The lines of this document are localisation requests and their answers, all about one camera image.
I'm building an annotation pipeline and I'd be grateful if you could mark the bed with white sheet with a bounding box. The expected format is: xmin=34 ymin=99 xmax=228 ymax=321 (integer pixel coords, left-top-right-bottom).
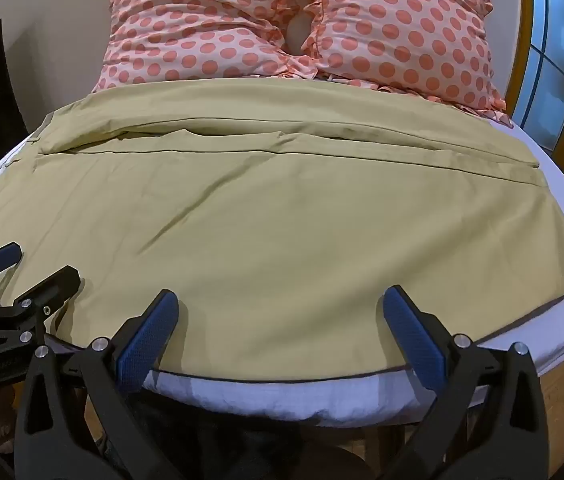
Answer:
xmin=0 ymin=114 xmax=564 ymax=429

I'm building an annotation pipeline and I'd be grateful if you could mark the pink polka dot pillow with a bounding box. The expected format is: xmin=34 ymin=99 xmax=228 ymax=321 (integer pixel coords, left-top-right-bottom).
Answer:
xmin=92 ymin=0 xmax=309 ymax=94
xmin=289 ymin=0 xmax=514 ymax=127

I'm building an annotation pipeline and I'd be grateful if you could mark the yellow-green bed sheet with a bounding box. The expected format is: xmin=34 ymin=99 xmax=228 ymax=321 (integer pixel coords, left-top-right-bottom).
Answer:
xmin=0 ymin=78 xmax=564 ymax=379

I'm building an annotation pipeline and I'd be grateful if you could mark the yellow framed window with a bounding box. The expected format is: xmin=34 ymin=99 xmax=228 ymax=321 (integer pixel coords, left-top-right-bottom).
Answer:
xmin=504 ymin=0 xmax=564 ymax=157

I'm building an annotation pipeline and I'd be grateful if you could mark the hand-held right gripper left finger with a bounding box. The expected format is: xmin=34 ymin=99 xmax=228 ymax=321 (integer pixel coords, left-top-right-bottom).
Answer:
xmin=13 ymin=288 xmax=197 ymax=480

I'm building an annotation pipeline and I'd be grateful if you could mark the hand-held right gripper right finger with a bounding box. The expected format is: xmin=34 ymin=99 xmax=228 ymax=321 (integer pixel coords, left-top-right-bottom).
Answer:
xmin=383 ymin=284 xmax=551 ymax=480

